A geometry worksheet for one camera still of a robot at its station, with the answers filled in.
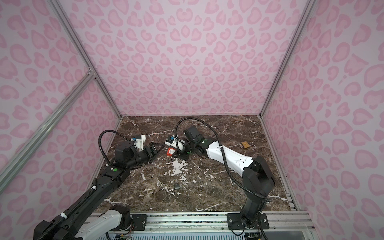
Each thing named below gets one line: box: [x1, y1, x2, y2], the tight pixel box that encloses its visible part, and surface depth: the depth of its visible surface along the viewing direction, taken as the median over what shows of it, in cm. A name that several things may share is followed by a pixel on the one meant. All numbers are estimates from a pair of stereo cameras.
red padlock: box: [166, 147, 177, 156], surface depth 80 cm
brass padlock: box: [241, 141, 256, 151], surface depth 103 cm
